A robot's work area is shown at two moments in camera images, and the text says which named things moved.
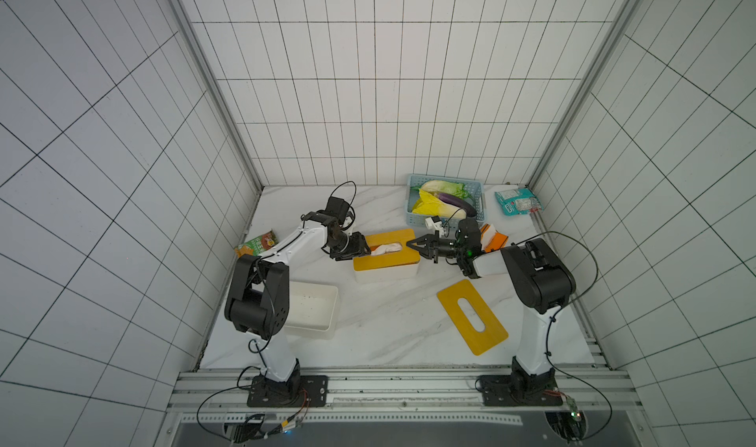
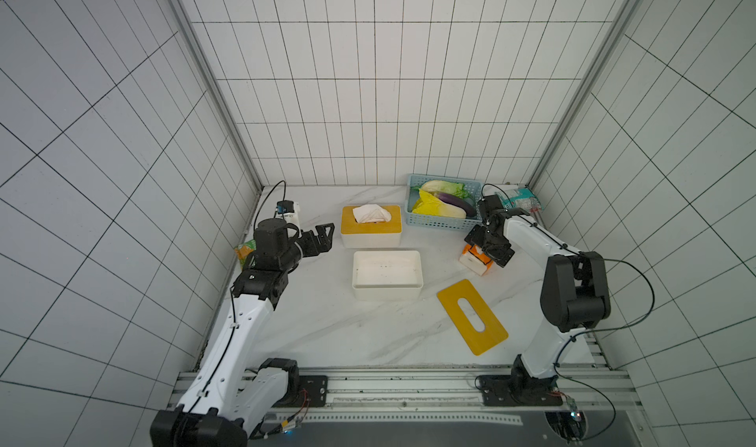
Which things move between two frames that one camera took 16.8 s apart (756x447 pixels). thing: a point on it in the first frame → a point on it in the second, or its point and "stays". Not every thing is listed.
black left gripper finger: (365, 246) → (325, 236)
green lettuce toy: (437, 187) stays
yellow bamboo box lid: (409, 255) → (349, 224)
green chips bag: (258, 244) stays
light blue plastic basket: (473, 187) stays
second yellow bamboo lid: (477, 341) stays
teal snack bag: (518, 202) stays
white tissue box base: (387, 274) → (371, 240)
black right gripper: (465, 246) → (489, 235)
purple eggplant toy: (469, 208) stays
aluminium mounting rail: (418, 396) stays
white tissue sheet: (386, 248) → (371, 214)
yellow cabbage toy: (429, 204) stays
